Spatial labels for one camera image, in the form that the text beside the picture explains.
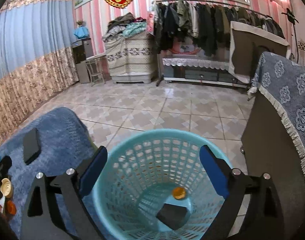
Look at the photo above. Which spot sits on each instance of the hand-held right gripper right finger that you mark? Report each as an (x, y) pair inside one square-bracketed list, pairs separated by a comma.
[(213, 172)]

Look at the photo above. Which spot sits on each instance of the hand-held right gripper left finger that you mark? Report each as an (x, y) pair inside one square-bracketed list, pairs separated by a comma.
[(92, 170)]

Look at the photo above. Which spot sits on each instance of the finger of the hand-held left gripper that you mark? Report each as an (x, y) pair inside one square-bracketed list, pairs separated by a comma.
[(2, 166)]

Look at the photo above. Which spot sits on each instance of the cream ribbed lid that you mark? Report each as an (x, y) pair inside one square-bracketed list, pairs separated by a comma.
[(6, 186)]

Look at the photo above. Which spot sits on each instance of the orange bottle cap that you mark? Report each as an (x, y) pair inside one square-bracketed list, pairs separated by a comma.
[(179, 193)]

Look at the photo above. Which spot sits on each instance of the orange round lid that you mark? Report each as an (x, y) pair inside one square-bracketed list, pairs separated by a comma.
[(11, 207)]

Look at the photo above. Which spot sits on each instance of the light blue plastic basket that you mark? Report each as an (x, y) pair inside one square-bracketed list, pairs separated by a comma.
[(147, 160)]

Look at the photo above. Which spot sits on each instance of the black rectangular block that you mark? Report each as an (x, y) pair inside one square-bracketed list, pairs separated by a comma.
[(172, 216)]

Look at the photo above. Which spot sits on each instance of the black phone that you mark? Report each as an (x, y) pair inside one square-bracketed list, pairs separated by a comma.
[(32, 145)]

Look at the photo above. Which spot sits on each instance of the blue fluffy blanket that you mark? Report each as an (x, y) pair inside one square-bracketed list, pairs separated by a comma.
[(55, 130)]

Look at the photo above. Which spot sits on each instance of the low television stand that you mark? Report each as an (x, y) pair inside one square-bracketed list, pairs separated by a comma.
[(197, 75)]

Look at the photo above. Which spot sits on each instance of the white lace cloth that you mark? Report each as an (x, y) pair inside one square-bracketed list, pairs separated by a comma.
[(192, 62)]

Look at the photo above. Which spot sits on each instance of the blue floral fringed cloth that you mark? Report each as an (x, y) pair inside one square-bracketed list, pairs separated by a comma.
[(287, 85)]

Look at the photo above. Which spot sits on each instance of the blue and floral curtain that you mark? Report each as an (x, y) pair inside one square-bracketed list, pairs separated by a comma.
[(30, 55)]

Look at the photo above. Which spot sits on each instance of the grey water dispenser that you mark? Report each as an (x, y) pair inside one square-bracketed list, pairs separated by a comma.
[(81, 55)]

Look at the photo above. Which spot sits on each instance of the cabinet under patterned cloth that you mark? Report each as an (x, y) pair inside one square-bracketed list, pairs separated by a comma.
[(130, 55)]

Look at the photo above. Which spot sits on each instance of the pink printed cushion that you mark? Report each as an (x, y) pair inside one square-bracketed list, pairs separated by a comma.
[(185, 48)]

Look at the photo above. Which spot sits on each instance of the television under beige cover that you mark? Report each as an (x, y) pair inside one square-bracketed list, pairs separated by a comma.
[(242, 47)]

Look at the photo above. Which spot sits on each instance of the blue covered water bottle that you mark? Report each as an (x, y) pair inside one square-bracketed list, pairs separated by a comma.
[(81, 32)]

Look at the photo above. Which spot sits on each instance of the pile of clothes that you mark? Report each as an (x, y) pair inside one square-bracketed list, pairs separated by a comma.
[(125, 26)]

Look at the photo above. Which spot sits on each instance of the small potted plant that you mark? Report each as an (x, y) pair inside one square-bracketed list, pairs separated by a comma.
[(80, 23)]

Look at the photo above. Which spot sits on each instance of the row of hanging clothes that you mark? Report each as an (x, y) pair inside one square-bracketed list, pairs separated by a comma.
[(192, 25)]

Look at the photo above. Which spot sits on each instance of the pink plastic bag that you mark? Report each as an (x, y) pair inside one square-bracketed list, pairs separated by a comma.
[(150, 21)]

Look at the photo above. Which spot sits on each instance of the metal clothes rack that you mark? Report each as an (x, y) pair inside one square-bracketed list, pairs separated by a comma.
[(217, 3)]

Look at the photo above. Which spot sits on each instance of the black pole stand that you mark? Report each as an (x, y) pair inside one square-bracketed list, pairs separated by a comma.
[(290, 15)]

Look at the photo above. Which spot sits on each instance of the metal frame chair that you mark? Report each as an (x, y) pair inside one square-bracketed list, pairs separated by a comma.
[(96, 67)]

